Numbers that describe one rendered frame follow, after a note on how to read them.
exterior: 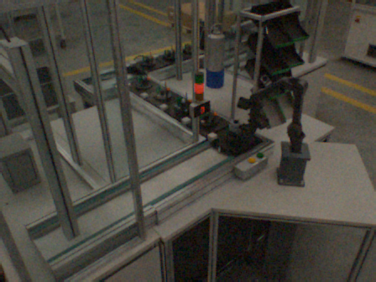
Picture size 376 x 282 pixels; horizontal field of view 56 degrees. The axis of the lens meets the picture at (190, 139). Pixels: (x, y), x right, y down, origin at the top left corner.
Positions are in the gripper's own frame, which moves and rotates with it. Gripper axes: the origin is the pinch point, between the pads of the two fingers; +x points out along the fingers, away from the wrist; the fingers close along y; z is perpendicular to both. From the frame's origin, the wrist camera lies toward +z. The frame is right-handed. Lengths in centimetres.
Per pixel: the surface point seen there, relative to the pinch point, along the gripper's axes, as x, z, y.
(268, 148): 15.8, 4.5, 11.7
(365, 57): 94, -122, 403
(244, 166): 12.8, 9.2, -15.1
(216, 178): 14.3, 5.4, -32.5
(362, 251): 45, 73, 12
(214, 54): -7, -90, 53
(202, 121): 8.6, -37.0, -5.9
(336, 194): 23, 50, 15
